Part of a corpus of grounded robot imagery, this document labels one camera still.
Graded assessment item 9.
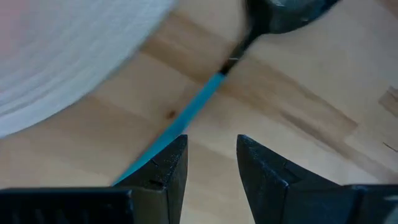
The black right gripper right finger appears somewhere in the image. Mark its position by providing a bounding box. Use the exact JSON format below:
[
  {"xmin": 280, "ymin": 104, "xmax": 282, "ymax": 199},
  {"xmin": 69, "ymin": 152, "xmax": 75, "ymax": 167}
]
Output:
[{"xmin": 236, "ymin": 134, "xmax": 398, "ymax": 224}]

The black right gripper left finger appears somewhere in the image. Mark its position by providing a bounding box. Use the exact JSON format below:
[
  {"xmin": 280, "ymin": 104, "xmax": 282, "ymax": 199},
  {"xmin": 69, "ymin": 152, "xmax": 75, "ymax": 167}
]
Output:
[{"xmin": 0, "ymin": 134, "xmax": 189, "ymax": 224}]

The black spoon teal handle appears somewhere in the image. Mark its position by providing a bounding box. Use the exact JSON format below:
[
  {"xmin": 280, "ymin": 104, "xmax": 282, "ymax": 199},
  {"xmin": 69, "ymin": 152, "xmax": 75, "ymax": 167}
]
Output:
[{"xmin": 111, "ymin": 0, "xmax": 340, "ymax": 187}]

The white round woven placemat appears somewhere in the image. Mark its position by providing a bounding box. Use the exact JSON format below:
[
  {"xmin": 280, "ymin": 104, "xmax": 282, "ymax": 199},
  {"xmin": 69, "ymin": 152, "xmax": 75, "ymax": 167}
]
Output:
[{"xmin": 0, "ymin": 0, "xmax": 178, "ymax": 139}]

